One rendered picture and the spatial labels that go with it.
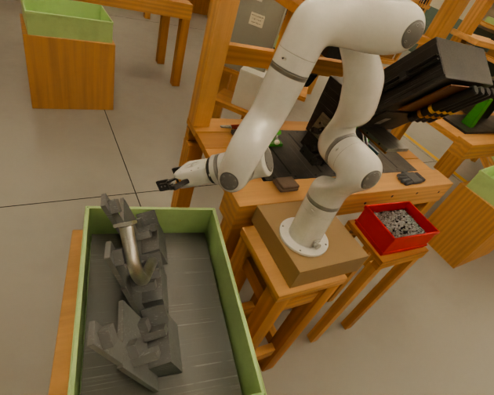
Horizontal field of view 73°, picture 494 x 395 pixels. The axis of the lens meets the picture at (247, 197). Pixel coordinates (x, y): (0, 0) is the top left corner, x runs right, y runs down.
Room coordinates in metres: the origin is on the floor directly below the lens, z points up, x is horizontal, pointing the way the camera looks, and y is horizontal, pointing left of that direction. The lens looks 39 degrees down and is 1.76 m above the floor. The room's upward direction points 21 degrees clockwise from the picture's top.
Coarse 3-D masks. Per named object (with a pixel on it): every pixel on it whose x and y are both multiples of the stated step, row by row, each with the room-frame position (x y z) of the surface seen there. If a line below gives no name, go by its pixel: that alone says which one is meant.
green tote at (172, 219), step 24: (96, 216) 0.68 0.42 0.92; (168, 216) 0.79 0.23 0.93; (192, 216) 0.83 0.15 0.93; (216, 216) 0.84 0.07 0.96; (216, 240) 0.76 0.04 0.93; (216, 264) 0.71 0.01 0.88; (240, 312) 0.52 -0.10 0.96; (240, 336) 0.48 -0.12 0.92; (72, 360) 0.27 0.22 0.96; (240, 360) 0.44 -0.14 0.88; (72, 384) 0.23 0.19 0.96; (240, 384) 0.40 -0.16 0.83
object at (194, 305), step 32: (96, 256) 0.59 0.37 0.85; (192, 256) 0.73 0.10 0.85; (96, 288) 0.49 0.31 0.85; (192, 288) 0.61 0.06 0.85; (96, 320) 0.41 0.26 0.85; (192, 320) 0.51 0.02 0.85; (224, 320) 0.55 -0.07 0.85; (192, 352) 0.43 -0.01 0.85; (224, 352) 0.46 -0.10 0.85; (96, 384) 0.27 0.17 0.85; (128, 384) 0.30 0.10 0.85; (160, 384) 0.32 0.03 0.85; (192, 384) 0.35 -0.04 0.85; (224, 384) 0.38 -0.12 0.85
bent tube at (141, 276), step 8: (120, 224) 0.46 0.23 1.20; (128, 224) 0.46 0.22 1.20; (120, 232) 0.46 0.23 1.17; (128, 232) 0.46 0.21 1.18; (128, 240) 0.45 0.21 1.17; (128, 248) 0.44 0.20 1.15; (136, 248) 0.45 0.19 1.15; (128, 256) 0.43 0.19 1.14; (136, 256) 0.44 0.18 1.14; (128, 264) 0.42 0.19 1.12; (136, 264) 0.43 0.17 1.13; (152, 264) 0.54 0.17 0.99; (136, 272) 0.42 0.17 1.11; (144, 272) 0.47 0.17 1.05; (152, 272) 0.50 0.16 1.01; (136, 280) 0.42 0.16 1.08; (144, 280) 0.43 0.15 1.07
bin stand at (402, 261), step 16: (352, 224) 1.30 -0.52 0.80; (384, 256) 1.16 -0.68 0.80; (400, 256) 1.20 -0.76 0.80; (416, 256) 1.28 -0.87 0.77; (352, 272) 1.45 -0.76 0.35; (368, 272) 1.14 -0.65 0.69; (400, 272) 1.30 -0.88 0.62; (352, 288) 1.14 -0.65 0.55; (384, 288) 1.30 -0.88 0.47; (336, 304) 1.15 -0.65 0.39; (368, 304) 1.30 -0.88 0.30; (320, 320) 1.16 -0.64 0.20; (352, 320) 1.30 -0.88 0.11; (320, 336) 1.15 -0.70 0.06
